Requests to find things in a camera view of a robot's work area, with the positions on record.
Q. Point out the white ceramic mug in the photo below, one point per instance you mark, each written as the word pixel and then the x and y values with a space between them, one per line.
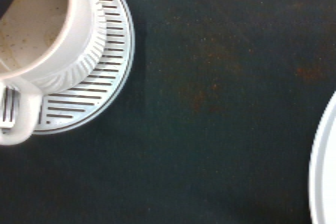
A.
pixel 52 38

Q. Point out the grey coffee machine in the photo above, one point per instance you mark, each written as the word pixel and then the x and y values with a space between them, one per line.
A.
pixel 73 106

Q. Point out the white two-tier round shelf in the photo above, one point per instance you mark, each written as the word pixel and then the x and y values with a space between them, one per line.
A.
pixel 322 169

